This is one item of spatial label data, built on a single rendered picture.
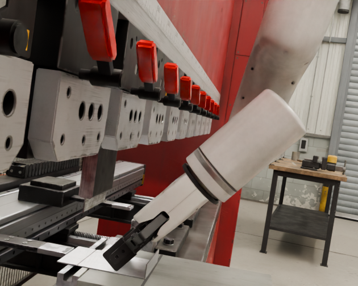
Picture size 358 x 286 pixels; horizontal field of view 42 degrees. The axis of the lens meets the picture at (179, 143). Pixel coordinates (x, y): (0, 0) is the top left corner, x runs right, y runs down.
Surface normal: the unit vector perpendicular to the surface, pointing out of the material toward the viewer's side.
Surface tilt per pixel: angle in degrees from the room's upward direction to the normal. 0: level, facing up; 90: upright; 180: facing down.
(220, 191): 111
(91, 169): 90
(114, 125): 90
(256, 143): 96
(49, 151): 135
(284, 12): 87
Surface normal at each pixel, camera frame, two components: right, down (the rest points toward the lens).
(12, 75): 0.98, 0.15
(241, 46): -0.14, 0.04
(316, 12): 0.29, 0.21
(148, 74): -0.20, 0.77
